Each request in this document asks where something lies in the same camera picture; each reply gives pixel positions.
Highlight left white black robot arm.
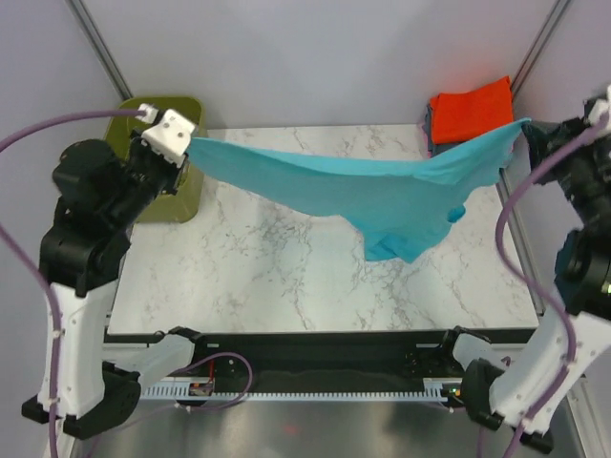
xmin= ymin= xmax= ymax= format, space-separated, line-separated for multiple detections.
xmin=22 ymin=131 xmax=210 ymax=440

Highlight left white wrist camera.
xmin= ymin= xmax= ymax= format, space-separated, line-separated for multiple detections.
xmin=137 ymin=104 xmax=198 ymax=169

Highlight aluminium corner post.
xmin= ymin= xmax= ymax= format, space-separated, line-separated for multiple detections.
xmin=511 ymin=0 xmax=574 ymax=97
xmin=65 ymin=0 xmax=134 ymax=100

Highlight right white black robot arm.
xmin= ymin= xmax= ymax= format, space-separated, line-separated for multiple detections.
xmin=436 ymin=94 xmax=610 ymax=457

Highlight olive green plastic basket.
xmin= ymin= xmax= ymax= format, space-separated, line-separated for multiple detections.
xmin=104 ymin=95 xmax=207 ymax=223

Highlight folded orange t shirt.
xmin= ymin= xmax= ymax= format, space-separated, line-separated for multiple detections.
xmin=430 ymin=76 xmax=514 ymax=144

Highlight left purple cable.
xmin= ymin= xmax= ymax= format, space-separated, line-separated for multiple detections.
xmin=0 ymin=108 xmax=253 ymax=458

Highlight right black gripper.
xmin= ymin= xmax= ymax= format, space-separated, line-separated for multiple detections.
xmin=527 ymin=110 xmax=611 ymax=228

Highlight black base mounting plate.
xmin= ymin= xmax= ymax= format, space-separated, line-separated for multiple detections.
xmin=193 ymin=331 xmax=463 ymax=392

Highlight folded grey blue t shirt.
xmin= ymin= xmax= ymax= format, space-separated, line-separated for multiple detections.
xmin=421 ymin=105 xmax=516 ymax=158

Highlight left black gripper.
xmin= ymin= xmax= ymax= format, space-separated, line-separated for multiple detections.
xmin=113 ymin=125 xmax=192 ymax=226

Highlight right aluminium corner post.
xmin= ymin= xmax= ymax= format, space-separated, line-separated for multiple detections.
xmin=511 ymin=0 xmax=574 ymax=97

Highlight turquoise t shirt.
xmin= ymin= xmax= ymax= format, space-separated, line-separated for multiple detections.
xmin=187 ymin=118 xmax=529 ymax=262

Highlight left aluminium corner post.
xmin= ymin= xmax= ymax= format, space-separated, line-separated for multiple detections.
xmin=65 ymin=0 xmax=134 ymax=100

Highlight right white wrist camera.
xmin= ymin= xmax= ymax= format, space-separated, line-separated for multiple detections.
xmin=588 ymin=85 xmax=611 ymax=126

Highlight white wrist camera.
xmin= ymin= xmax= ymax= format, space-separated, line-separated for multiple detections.
xmin=137 ymin=104 xmax=198 ymax=169
xmin=588 ymin=85 xmax=611 ymax=126

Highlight white slotted cable duct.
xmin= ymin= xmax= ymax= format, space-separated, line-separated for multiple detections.
xmin=140 ymin=378 xmax=460 ymax=403

